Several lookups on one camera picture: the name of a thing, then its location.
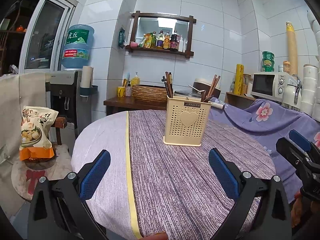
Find brown chopstick group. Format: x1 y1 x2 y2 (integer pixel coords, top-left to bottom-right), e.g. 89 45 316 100
206 75 217 101
212 75 221 98

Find dark wooden spoon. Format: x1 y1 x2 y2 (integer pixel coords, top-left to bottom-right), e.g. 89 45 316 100
201 90 207 102

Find reddish brown chopstick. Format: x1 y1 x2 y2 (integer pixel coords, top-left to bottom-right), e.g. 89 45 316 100
166 73 173 98

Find black chopstick gold band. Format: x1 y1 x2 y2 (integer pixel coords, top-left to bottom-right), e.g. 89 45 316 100
169 72 174 98

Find brown wooden chopstick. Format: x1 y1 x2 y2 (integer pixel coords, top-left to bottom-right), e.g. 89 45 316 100
165 72 173 98

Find purple floral cloth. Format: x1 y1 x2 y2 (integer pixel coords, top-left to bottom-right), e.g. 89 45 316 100
209 99 319 202

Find white kettle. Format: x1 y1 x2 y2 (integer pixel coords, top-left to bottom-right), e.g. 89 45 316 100
281 79 302 112

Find round stool with bow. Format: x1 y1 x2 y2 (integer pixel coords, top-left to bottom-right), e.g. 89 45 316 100
11 144 72 201

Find white microwave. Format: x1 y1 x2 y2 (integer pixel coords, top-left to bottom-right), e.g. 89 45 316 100
251 72 297 102

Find tall stack paper cups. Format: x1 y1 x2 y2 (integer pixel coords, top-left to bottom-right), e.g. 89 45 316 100
286 21 298 75

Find yellow roll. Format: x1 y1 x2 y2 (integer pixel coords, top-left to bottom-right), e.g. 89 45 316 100
234 64 244 95

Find green instant noodle cups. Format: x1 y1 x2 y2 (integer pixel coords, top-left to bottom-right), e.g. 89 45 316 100
262 51 274 72

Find snack bag orange bottom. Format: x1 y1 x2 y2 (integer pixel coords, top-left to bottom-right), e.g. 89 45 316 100
20 106 58 161

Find purple striped tablecloth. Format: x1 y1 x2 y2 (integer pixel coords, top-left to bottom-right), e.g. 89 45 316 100
71 110 276 239

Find brown rice cooker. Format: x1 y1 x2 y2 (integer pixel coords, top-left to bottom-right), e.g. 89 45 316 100
193 78 221 92

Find beige plastic utensil holder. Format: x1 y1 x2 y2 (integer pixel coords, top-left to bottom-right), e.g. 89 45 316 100
163 96 212 147

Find dark wooden sink table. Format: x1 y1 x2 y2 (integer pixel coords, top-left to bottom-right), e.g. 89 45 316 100
104 97 167 115

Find white frying pan with lid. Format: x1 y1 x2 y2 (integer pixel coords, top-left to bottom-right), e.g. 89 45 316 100
174 90 225 110

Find water dispenser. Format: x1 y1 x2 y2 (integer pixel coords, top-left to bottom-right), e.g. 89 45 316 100
46 70 98 137

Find beige hanging cloth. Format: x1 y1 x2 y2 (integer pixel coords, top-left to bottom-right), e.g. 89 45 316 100
0 72 47 163

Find yellow mug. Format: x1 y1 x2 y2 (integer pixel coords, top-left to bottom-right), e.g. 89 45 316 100
117 86 126 98

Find woven basin sink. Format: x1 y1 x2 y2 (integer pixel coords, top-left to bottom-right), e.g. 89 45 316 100
132 85 167 104

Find yellow soap bottle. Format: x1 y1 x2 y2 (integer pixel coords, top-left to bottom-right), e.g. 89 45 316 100
131 72 140 86

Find blue water jug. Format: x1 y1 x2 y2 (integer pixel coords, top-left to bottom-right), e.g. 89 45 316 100
61 24 94 69

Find dark soy sauce bottle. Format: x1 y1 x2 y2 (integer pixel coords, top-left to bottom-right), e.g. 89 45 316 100
170 30 180 51

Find wooden framed mirror shelf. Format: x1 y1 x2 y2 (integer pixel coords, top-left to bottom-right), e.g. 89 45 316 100
126 11 196 59

